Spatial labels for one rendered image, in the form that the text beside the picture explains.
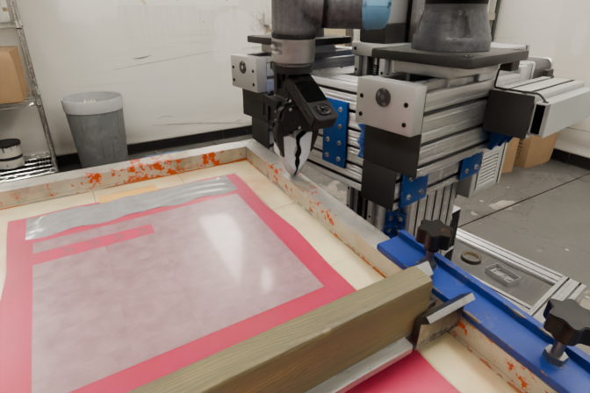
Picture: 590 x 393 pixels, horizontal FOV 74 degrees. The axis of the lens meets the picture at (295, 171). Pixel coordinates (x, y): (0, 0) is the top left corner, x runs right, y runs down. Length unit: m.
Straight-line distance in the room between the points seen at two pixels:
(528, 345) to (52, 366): 0.50
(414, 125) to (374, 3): 0.22
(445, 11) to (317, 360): 0.66
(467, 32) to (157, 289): 0.68
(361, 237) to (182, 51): 3.60
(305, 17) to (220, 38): 3.52
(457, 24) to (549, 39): 3.56
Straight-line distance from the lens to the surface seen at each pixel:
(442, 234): 0.50
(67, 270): 0.65
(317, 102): 0.65
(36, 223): 0.78
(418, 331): 0.45
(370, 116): 0.77
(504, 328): 0.50
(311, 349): 0.36
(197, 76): 4.12
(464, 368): 0.51
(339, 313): 0.37
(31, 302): 0.62
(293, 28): 0.66
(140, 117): 4.06
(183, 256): 0.62
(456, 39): 0.82
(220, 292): 0.55
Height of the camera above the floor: 1.34
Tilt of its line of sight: 23 degrees down
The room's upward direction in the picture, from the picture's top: straight up
